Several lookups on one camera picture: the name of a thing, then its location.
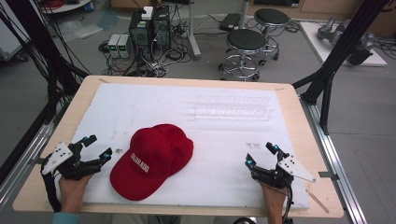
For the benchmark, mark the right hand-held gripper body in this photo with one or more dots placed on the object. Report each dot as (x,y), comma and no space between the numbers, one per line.
(277,177)

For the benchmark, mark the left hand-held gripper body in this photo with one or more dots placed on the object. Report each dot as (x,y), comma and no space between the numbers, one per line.
(70,166)

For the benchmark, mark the red baseball cap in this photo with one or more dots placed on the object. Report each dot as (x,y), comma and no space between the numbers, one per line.
(155,155)

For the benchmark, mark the person's right hand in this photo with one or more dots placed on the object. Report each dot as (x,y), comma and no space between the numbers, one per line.
(275,200)

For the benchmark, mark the person's left hand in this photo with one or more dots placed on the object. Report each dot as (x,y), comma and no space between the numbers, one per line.
(71,194)

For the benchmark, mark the white cloth mat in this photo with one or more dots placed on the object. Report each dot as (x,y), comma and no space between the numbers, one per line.
(218,180)

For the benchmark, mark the tan tape strip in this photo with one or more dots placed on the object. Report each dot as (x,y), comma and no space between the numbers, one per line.
(317,201)

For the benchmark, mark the clear plastic divided tray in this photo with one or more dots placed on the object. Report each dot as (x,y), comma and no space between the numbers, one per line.
(233,112)

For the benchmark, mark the grey power supply unit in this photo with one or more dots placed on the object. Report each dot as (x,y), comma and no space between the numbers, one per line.
(125,46)
(113,45)

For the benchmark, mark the clear plastic sheet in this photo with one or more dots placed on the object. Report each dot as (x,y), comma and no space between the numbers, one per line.
(79,29)

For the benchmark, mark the black round stool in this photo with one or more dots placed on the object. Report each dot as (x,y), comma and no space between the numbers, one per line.
(271,17)
(246,40)

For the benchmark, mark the white floor board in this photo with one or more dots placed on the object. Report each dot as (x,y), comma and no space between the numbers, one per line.
(317,43)

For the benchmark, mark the black computer tower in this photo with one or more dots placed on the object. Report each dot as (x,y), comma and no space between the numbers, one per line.
(162,28)
(140,34)

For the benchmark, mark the grey case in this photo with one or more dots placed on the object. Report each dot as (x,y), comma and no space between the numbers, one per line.
(11,37)

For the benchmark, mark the white round table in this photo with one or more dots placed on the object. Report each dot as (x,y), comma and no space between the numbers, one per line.
(70,6)

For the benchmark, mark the black flat device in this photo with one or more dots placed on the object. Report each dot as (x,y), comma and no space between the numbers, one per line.
(230,21)

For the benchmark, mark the white box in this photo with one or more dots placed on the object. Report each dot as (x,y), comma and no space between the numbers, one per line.
(147,13)

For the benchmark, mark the metal bracket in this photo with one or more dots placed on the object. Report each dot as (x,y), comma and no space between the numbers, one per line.
(328,175)
(37,160)

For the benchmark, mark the aluminium rail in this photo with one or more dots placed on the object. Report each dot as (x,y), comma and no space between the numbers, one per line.
(21,168)
(339,161)

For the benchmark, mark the black frame stand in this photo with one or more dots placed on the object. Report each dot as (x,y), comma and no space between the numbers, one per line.
(342,46)
(46,53)

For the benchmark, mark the grey metal post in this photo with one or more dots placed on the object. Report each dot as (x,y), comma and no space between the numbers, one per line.
(244,14)
(193,31)

